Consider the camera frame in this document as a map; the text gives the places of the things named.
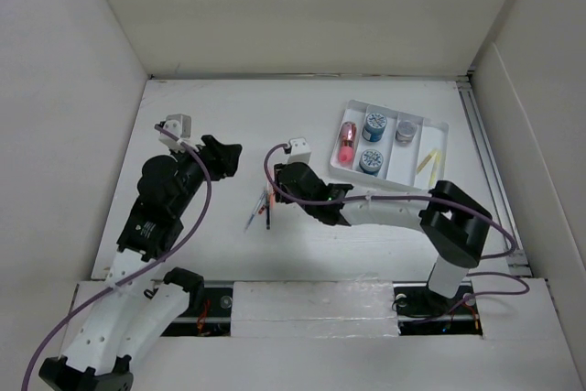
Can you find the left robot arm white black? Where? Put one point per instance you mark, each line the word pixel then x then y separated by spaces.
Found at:
pixel 127 320

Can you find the blue clear pen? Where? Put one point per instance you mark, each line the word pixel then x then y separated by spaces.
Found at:
pixel 255 210

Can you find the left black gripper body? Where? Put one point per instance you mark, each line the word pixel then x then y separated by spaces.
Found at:
pixel 211 165

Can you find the clear jar of beads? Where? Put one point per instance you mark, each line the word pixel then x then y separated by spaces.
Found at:
pixel 405 131

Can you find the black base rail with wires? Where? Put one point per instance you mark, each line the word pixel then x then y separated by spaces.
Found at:
pixel 418 313

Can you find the white foam block front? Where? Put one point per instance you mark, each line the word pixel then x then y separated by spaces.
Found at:
pixel 314 310

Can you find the black pen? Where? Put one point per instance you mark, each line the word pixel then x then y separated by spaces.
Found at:
pixel 266 196

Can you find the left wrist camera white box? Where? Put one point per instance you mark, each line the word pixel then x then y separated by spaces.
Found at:
pixel 179 125

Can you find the white compartment tray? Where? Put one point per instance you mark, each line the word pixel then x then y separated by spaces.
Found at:
pixel 401 160

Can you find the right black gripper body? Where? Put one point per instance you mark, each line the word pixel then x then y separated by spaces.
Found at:
pixel 279 185

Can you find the blue patterned tape roll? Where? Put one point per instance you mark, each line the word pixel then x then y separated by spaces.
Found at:
pixel 374 127
pixel 371 162

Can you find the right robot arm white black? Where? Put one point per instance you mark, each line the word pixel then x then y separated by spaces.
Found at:
pixel 454 223

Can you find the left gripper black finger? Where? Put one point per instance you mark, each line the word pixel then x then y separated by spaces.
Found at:
pixel 224 152
pixel 225 165

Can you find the yellow pen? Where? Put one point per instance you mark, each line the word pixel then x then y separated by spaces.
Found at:
pixel 433 154
pixel 436 168

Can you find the red clear pen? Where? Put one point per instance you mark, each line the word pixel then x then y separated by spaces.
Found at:
pixel 262 208

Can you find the pink glue bottle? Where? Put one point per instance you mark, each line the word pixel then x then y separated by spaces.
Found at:
pixel 347 140

